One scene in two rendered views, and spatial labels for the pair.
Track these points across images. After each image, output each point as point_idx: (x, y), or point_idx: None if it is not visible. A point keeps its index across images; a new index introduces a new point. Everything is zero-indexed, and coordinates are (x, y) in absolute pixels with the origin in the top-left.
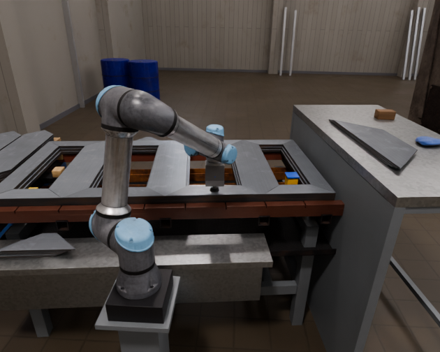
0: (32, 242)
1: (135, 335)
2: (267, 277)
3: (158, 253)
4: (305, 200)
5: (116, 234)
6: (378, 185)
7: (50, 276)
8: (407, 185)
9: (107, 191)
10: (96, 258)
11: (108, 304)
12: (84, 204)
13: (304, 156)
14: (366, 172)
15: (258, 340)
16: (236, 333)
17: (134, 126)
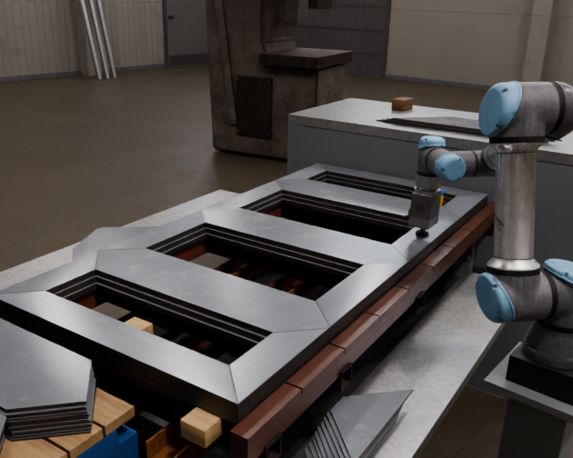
0: (355, 425)
1: (570, 425)
2: None
3: (457, 341)
4: (476, 213)
5: None
6: (572, 158)
7: None
8: None
9: (530, 235)
10: (431, 388)
11: None
12: (347, 323)
13: (377, 174)
14: (542, 153)
15: (453, 435)
16: (429, 447)
17: (570, 127)
